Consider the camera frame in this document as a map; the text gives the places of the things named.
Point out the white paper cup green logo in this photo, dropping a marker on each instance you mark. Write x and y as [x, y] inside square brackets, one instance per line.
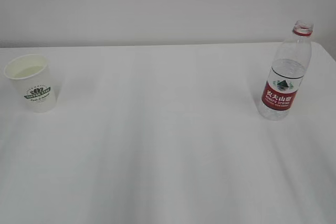
[30, 76]

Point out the clear water bottle red label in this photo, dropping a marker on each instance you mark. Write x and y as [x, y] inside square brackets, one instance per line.
[287, 71]

